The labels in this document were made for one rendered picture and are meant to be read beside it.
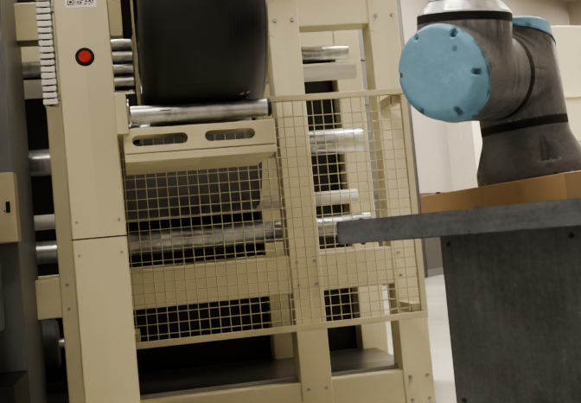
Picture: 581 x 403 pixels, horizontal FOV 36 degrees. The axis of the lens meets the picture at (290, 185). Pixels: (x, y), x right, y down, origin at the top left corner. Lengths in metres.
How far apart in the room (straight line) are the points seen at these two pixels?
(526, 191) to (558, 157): 0.10
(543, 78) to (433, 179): 8.54
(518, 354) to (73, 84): 1.26
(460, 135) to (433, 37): 8.99
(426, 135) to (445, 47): 8.68
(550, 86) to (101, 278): 1.17
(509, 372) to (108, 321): 1.05
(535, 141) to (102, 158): 1.10
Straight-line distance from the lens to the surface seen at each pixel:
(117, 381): 2.25
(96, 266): 2.23
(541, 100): 1.57
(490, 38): 1.43
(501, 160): 1.56
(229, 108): 2.19
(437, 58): 1.41
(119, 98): 2.14
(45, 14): 2.34
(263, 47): 2.17
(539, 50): 1.58
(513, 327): 1.53
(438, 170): 10.20
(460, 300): 1.57
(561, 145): 1.57
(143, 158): 2.14
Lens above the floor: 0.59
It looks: 3 degrees up
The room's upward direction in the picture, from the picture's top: 5 degrees counter-clockwise
